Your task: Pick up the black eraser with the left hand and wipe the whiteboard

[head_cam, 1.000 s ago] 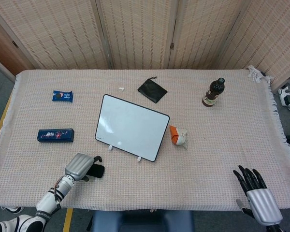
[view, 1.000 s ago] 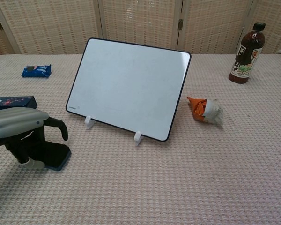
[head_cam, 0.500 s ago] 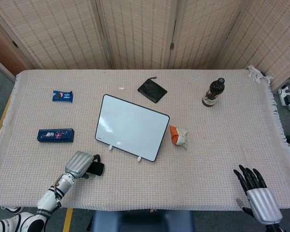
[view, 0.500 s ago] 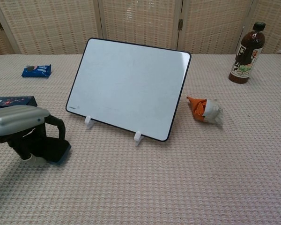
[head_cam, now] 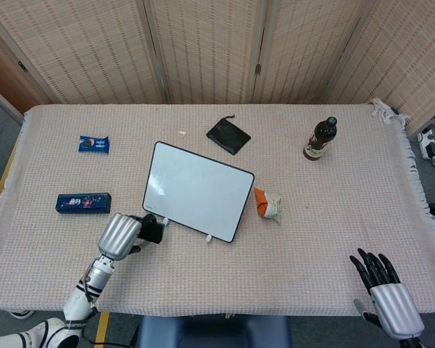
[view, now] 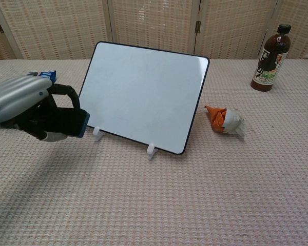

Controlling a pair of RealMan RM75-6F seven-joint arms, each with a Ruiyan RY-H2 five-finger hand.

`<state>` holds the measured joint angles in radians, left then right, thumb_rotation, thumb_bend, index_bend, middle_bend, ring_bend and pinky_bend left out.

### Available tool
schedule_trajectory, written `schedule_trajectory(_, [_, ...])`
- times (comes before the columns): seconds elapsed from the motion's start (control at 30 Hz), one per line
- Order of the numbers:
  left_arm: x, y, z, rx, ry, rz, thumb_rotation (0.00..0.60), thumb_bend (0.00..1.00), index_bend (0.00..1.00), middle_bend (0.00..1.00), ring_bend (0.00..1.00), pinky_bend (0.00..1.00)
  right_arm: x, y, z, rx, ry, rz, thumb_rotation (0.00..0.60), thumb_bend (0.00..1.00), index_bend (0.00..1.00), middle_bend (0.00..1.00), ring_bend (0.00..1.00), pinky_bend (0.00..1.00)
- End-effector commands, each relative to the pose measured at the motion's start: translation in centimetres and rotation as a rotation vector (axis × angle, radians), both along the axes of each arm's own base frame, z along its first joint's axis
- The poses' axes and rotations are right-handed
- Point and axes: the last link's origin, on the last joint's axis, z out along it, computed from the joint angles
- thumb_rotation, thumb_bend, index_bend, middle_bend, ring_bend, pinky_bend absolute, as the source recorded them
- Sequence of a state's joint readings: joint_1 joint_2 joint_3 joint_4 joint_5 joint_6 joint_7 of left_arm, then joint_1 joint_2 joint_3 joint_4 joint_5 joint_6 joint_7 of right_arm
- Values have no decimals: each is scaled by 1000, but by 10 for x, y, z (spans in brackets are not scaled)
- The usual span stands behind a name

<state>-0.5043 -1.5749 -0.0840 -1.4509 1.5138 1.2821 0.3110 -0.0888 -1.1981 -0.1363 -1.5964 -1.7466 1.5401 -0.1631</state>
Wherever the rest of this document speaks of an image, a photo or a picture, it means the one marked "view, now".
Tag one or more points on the silver and black left robot hand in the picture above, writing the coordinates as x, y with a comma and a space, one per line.
18, 97

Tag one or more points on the black whiteboard eraser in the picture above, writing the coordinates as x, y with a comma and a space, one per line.
74, 123

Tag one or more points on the blue cookie snack packet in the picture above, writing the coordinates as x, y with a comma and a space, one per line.
47, 74

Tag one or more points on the white plastic stand foot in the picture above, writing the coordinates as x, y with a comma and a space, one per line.
97, 133
151, 151

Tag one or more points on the woven folding screen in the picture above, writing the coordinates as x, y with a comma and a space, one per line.
154, 28

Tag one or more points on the beige woven tablecloth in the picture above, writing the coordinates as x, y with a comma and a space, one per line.
154, 192

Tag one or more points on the orange and white crumpled wrapper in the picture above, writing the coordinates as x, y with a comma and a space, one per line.
224, 120

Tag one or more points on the brown tea bottle black cap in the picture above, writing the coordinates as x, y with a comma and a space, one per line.
270, 59

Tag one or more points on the white board with black frame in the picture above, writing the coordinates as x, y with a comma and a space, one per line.
143, 97

